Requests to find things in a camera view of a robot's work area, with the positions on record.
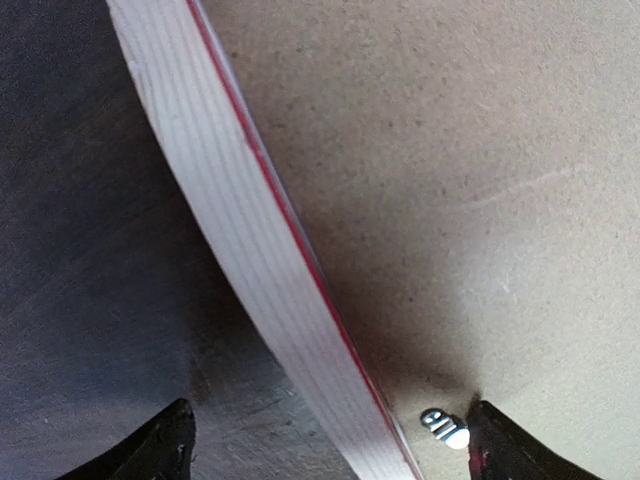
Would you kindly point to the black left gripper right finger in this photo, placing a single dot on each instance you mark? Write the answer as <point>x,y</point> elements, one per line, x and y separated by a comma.
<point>500,449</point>

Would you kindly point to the red wooden picture frame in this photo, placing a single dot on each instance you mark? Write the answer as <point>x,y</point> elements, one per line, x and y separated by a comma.
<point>204,128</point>

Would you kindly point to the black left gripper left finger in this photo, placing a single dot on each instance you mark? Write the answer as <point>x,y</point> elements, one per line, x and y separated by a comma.
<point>161,448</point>

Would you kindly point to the brown backing board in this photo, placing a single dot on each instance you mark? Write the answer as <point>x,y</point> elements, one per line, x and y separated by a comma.
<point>468,174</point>

